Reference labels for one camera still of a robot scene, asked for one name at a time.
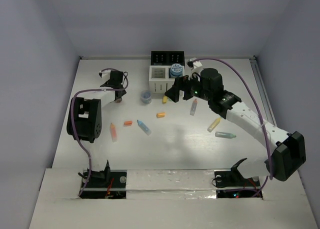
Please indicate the orange marker cap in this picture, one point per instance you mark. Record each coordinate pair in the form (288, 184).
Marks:
(160, 115)

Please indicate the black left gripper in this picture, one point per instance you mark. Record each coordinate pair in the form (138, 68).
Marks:
(122, 94)

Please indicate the green highlighter marker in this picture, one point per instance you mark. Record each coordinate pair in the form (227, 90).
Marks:
(225, 135)

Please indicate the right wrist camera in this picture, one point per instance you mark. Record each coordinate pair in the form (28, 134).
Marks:
(195, 67)

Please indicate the blue highlighter marker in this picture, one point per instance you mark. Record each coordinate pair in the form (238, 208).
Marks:
(143, 126)

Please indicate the yellow highlighter marker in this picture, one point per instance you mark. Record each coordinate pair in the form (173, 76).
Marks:
(214, 124)

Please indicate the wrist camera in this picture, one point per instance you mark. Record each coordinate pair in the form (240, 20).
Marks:
(105, 73)
(195, 67)

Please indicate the small orange cap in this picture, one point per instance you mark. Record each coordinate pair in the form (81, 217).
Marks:
(128, 123)

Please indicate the black slotted organizer box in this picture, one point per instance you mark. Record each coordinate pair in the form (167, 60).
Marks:
(167, 58)

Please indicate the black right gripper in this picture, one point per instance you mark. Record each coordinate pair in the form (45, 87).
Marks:
(173, 92)

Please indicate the clear jar of paperclips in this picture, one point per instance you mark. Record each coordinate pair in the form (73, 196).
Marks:
(146, 97)

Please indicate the orange highlighter marker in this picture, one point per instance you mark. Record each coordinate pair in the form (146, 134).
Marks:
(193, 107)

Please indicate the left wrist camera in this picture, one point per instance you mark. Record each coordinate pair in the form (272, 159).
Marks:
(105, 73)

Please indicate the yellow marker cap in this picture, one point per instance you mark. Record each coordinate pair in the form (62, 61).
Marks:
(164, 99)

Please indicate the white slotted organizer box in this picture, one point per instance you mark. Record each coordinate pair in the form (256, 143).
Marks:
(159, 80)

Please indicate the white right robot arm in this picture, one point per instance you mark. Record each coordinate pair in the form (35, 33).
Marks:
(287, 150)

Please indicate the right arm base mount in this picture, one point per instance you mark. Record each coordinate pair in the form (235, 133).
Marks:
(232, 185)

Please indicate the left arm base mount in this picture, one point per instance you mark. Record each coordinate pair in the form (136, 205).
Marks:
(104, 184)

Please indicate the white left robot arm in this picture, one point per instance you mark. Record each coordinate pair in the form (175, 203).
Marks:
(84, 121)

